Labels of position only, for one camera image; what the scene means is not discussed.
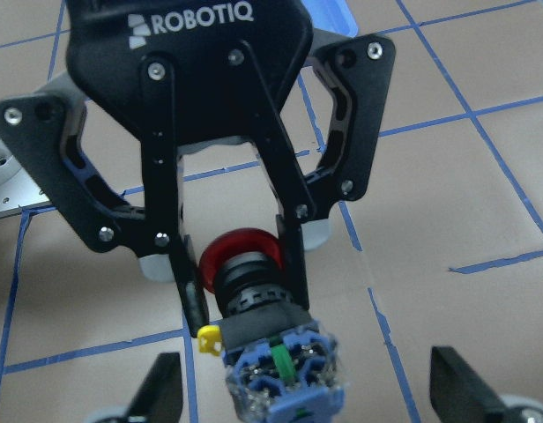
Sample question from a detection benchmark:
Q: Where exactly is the blue plastic tray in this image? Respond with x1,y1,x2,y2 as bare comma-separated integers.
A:
302,0,359,37

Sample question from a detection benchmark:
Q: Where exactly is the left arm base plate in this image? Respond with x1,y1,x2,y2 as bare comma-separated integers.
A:
0,138,51,219

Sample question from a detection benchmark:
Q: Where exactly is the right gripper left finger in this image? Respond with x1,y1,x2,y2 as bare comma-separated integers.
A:
122,352,183,422

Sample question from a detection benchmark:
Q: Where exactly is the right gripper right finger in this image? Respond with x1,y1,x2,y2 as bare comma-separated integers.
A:
429,345,507,422

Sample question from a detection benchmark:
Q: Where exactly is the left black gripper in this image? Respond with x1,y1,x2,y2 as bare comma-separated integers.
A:
66,1,313,145

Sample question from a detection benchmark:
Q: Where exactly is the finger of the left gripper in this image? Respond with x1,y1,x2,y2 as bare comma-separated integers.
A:
229,33,397,308
0,72,209,337

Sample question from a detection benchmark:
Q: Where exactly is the red emergency stop button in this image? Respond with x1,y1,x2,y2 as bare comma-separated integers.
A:
197,228,346,422

